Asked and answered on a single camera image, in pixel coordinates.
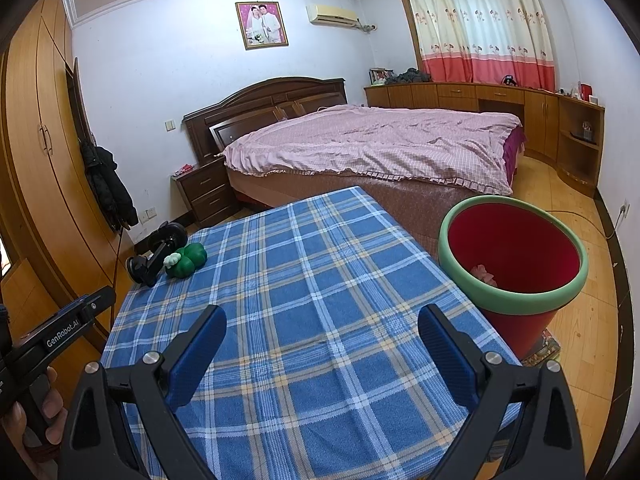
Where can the light wooden wardrobe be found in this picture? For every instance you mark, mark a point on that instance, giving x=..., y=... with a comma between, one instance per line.
x=40, y=160

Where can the wall air conditioner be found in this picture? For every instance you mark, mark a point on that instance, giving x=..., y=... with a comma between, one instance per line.
x=332, y=15

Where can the dark wooden bed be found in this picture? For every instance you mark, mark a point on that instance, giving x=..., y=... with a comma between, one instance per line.
x=260, y=102

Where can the green plush toy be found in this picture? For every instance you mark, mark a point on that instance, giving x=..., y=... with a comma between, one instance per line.
x=190, y=260

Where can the blue plaid blanket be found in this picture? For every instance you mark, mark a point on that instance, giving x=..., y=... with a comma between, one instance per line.
x=320, y=320

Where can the pink item on nightstand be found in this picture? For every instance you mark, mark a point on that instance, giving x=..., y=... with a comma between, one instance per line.
x=185, y=167

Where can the dark wooden nightstand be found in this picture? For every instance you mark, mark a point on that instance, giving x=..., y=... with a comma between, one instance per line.
x=205, y=192

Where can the row of books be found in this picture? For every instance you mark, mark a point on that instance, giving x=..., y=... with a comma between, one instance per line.
x=381, y=76

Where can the black and red device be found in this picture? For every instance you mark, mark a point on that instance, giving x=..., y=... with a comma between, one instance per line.
x=508, y=80

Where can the white wall socket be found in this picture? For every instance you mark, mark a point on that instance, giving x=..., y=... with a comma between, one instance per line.
x=624, y=209
x=148, y=214

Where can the red box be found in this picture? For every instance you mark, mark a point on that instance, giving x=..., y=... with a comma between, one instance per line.
x=586, y=91

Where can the wooden corner shelf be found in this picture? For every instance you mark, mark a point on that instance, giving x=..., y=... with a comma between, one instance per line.
x=577, y=160

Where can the wall light switch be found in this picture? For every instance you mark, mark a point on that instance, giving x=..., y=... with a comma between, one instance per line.
x=170, y=125

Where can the long wooden cabinet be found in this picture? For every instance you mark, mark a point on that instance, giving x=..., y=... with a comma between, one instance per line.
x=455, y=97

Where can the patterned floor mat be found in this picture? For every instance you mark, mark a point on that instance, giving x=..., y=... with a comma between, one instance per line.
x=542, y=352

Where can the pink bedspread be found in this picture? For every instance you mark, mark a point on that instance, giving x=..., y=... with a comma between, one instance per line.
x=380, y=142

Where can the dark clothes pile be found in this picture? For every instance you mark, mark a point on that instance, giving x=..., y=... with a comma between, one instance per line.
x=407, y=76

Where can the cream and red curtain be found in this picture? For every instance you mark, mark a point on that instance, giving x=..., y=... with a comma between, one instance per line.
x=480, y=30

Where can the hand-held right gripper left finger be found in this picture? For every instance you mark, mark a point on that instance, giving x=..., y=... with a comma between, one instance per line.
x=195, y=355

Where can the red bin with green rim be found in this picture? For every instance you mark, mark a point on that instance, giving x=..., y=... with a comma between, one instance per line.
x=515, y=245

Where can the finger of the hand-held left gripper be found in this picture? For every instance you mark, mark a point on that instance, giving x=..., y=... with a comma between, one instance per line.
x=100, y=302

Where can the black jacket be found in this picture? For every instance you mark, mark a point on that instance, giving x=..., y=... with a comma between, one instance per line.
x=107, y=182

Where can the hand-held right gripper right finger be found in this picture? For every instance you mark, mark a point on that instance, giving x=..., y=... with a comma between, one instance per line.
x=447, y=355

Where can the framed wall photo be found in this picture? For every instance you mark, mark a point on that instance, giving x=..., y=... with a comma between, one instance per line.
x=261, y=25

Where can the person's left hand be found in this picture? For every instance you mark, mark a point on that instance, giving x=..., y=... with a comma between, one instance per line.
x=12, y=432

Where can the pink wrapper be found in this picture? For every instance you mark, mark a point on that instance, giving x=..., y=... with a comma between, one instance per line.
x=482, y=275

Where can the black dumbbell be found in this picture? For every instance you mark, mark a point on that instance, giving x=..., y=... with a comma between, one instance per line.
x=167, y=237

